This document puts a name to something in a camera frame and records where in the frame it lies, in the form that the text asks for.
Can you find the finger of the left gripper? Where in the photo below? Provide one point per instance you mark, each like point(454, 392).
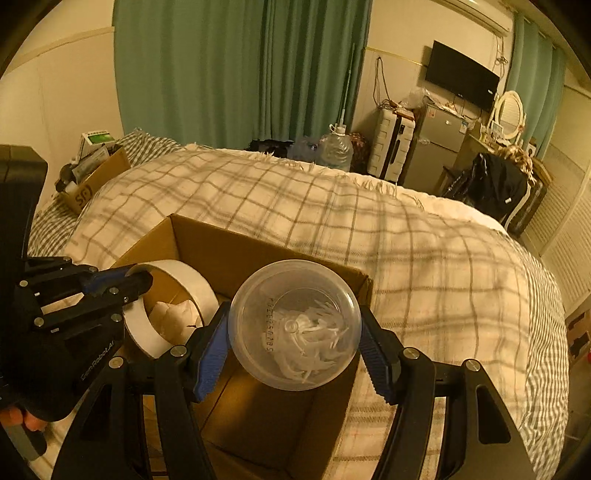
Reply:
point(57, 313)
point(59, 275)

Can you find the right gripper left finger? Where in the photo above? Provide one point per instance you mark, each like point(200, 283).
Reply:
point(106, 439)

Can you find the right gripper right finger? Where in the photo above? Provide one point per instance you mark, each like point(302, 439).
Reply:
point(480, 439)

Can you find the white tape roll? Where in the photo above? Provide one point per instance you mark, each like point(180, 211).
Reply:
point(175, 323)

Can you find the clear plastic round container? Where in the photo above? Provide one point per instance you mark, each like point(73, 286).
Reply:
point(295, 325)

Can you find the operator left hand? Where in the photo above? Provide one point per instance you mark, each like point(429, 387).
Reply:
point(14, 416)

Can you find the checked grey bed sheet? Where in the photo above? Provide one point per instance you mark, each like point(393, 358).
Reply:
point(547, 381)

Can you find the small cardboard box with items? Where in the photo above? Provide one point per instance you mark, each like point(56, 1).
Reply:
point(100, 158)

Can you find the open cardboard box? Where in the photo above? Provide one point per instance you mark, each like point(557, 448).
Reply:
point(251, 431)

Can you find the plaid beige blanket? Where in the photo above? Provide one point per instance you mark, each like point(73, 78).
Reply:
point(455, 289)

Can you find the green curtain left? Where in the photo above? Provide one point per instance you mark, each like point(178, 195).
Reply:
point(226, 73)

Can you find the green curtain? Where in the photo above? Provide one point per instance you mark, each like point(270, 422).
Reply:
point(537, 73)
point(226, 73)

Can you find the black jacket on chair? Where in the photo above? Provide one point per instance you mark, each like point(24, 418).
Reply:
point(492, 185)

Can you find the large water bottle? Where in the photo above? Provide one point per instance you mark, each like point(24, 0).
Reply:
point(336, 148)

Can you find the grey mini fridge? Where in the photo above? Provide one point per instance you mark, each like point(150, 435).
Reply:
point(437, 140)

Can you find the white oval mirror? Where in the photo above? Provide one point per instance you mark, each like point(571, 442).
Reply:
point(508, 117)

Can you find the white suitcase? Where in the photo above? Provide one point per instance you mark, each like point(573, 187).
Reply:
point(393, 136)

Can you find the green curtain right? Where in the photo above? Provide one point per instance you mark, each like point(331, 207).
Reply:
point(537, 73)

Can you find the white air conditioner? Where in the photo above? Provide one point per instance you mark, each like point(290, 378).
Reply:
point(489, 14)

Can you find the black wall television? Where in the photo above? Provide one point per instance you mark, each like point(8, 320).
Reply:
point(462, 76)

